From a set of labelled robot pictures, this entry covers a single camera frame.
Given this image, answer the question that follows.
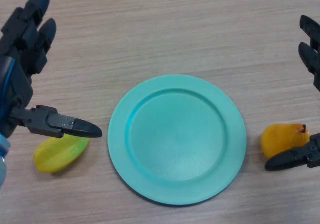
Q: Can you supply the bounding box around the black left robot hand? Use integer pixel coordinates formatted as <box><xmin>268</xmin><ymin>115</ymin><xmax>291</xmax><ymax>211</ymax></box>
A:
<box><xmin>0</xmin><ymin>0</ymin><xmax>103</xmax><ymax>139</ymax></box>

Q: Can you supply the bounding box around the teal round plate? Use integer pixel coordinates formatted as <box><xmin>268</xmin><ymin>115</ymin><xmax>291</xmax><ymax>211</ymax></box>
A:
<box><xmin>107</xmin><ymin>74</ymin><xmax>248</xmax><ymax>206</ymax></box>

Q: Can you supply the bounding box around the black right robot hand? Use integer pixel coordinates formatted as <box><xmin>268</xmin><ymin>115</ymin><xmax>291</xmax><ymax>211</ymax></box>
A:
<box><xmin>264</xmin><ymin>15</ymin><xmax>320</xmax><ymax>171</ymax></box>

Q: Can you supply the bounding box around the yellow orange pear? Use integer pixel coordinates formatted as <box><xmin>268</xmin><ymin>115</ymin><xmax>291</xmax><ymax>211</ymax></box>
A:
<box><xmin>260</xmin><ymin>123</ymin><xmax>312</xmax><ymax>159</ymax></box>

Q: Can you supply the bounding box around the yellow green starfruit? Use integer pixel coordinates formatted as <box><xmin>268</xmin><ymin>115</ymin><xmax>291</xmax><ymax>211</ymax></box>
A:
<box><xmin>33</xmin><ymin>135</ymin><xmax>90</xmax><ymax>174</ymax></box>

